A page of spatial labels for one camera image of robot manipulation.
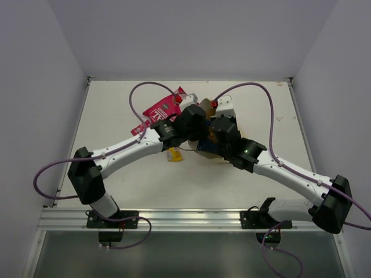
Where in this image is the brown paper bag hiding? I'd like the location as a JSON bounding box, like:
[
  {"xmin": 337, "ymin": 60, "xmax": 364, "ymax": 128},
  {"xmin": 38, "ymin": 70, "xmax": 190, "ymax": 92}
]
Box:
[{"xmin": 173, "ymin": 97, "xmax": 247, "ymax": 164}]

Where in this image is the yellow snack packet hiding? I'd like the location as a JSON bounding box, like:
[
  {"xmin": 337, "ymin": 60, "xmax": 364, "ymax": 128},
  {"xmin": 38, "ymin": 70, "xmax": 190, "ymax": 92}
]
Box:
[{"xmin": 166, "ymin": 147, "xmax": 183, "ymax": 162}]

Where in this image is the large red snack bag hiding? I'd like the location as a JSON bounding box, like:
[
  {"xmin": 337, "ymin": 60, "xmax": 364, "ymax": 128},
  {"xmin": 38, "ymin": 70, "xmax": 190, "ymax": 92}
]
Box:
[{"xmin": 142, "ymin": 94, "xmax": 181, "ymax": 123}]

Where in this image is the small pink snack packet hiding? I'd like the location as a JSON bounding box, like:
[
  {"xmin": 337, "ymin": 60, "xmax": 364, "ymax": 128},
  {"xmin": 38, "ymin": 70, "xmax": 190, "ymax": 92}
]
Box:
[{"xmin": 130, "ymin": 121, "xmax": 151, "ymax": 136}]

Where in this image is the blue white snack bag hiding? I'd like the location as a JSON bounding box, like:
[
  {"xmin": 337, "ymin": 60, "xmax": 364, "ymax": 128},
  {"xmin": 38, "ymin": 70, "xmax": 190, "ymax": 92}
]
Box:
[{"xmin": 197, "ymin": 138, "xmax": 221, "ymax": 155}]

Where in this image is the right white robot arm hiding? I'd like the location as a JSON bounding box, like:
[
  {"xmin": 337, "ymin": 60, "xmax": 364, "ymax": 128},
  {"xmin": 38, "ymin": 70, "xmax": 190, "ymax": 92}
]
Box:
[{"xmin": 210, "ymin": 117, "xmax": 352, "ymax": 234}]

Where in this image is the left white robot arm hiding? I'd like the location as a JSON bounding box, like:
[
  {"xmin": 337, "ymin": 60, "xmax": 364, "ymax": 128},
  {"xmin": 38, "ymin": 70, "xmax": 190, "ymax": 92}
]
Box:
[{"xmin": 67, "ymin": 104, "xmax": 209, "ymax": 228}]

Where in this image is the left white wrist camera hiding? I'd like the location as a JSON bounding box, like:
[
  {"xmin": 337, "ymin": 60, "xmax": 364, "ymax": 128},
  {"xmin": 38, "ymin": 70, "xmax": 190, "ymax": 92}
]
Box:
[{"xmin": 175, "ymin": 93, "xmax": 198, "ymax": 112}]

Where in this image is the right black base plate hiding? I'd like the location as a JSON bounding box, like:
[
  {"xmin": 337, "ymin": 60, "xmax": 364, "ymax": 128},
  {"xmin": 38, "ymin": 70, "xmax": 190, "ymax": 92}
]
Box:
[{"xmin": 239, "ymin": 206, "xmax": 279, "ymax": 229}]

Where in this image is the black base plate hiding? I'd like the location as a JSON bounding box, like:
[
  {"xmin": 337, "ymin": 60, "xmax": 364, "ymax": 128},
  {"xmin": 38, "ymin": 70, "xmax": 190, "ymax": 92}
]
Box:
[
  {"xmin": 86, "ymin": 210, "xmax": 139, "ymax": 229},
  {"xmin": 239, "ymin": 206, "xmax": 279, "ymax": 229}
]

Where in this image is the aluminium mounting rail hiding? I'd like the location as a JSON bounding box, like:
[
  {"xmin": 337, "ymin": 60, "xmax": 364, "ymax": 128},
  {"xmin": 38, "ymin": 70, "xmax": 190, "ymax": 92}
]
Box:
[{"xmin": 36, "ymin": 207, "xmax": 319, "ymax": 232}]

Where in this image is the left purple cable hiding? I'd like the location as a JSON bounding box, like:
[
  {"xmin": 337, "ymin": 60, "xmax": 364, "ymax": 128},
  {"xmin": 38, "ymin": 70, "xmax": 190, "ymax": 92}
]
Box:
[{"xmin": 33, "ymin": 81, "xmax": 152, "ymax": 250}]

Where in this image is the purple cable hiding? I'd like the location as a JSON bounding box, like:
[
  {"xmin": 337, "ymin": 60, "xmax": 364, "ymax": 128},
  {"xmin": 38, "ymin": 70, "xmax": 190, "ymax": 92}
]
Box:
[
  {"xmin": 216, "ymin": 82, "xmax": 371, "ymax": 278},
  {"xmin": 33, "ymin": 81, "xmax": 152, "ymax": 250}
]

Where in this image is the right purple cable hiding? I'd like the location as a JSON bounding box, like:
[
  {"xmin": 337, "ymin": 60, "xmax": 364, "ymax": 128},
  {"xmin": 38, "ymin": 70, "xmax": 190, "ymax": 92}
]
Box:
[{"xmin": 216, "ymin": 82, "xmax": 371, "ymax": 278}]

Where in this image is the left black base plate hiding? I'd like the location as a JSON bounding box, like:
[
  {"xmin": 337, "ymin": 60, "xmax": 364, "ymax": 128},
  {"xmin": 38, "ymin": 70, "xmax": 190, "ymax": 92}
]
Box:
[{"xmin": 86, "ymin": 210, "xmax": 139, "ymax": 229}]

